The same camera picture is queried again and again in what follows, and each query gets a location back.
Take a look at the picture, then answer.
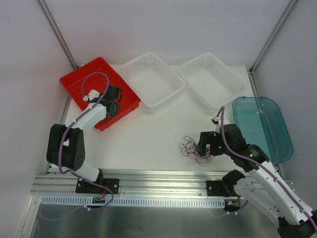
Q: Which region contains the thin wire bundle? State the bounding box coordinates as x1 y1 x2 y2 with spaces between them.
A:
178 135 218 166

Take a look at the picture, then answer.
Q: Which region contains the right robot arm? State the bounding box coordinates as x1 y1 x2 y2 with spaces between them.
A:
196 124 317 238

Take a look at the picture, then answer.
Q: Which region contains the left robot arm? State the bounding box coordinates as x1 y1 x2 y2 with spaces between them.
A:
47 85 122 195

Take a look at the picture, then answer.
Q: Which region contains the red plastic tray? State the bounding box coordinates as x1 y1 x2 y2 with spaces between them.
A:
60 57 141 131

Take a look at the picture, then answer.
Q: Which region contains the white perforated basket left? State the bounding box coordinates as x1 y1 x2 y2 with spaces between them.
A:
119 53 185 109

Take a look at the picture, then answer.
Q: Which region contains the white perforated basket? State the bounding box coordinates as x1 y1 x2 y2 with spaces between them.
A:
119 53 185 109
178 53 247 115

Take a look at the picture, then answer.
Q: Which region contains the teal translucent plastic tub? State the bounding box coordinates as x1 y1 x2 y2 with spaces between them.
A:
232 96 293 164

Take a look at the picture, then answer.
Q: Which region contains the white perforated basket right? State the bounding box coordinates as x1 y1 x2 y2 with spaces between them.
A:
178 53 247 115

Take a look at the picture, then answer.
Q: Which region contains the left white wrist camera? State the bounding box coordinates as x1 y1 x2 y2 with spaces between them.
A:
83 89 100 103

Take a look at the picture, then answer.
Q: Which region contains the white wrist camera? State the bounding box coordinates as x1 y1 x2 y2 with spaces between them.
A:
83 89 100 103
211 116 230 130

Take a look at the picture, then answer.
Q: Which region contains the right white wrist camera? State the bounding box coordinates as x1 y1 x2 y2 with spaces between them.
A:
211 116 230 130

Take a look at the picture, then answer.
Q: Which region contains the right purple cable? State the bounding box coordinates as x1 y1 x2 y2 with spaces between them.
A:
217 106 317 231

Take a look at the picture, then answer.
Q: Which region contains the aluminium mounting rail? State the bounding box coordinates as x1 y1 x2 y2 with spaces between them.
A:
30 169 227 198

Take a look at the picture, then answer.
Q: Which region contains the white slotted cable duct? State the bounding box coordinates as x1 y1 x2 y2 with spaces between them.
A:
41 195 225 209

